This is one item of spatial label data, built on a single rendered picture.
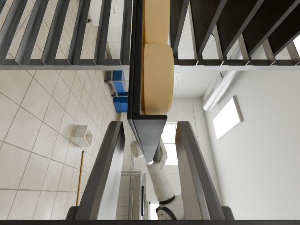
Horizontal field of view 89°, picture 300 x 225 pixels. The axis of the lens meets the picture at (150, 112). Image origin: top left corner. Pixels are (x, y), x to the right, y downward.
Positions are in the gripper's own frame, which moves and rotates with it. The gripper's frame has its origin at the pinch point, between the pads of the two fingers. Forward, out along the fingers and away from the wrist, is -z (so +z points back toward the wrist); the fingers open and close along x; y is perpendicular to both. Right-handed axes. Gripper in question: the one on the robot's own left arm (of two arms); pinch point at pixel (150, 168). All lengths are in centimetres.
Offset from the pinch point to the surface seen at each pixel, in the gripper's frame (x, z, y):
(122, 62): -10, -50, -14
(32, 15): -46, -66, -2
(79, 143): -102, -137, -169
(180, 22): 8.3, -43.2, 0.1
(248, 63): 36, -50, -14
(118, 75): -79, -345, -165
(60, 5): -37, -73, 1
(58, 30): -36, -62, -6
